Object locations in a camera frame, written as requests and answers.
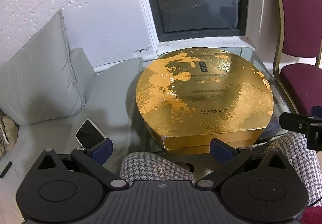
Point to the houndstooth trouser left leg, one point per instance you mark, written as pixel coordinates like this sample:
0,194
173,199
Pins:
151,167

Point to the beige crumpled cloth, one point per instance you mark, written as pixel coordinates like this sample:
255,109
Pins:
8,134

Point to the gold round gift box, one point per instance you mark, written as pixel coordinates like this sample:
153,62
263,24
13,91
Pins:
200,144

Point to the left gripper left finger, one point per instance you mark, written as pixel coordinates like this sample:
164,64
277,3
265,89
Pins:
90,162

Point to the grey sofa seat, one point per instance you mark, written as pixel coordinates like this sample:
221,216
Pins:
109,102

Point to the gold round box lid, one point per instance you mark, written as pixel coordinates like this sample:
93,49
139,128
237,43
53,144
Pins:
203,91

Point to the white cased smartphone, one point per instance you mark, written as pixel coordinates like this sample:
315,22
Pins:
89,134

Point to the maroon padded chair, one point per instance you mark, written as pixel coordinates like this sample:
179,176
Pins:
298,54

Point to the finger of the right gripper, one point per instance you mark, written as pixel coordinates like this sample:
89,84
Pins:
307,125
316,111

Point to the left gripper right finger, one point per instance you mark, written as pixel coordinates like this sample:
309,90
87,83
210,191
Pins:
232,161

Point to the grey sofa cushion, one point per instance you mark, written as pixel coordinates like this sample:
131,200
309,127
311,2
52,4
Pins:
39,83

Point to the dark framed window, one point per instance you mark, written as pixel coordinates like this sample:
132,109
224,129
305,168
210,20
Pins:
173,24

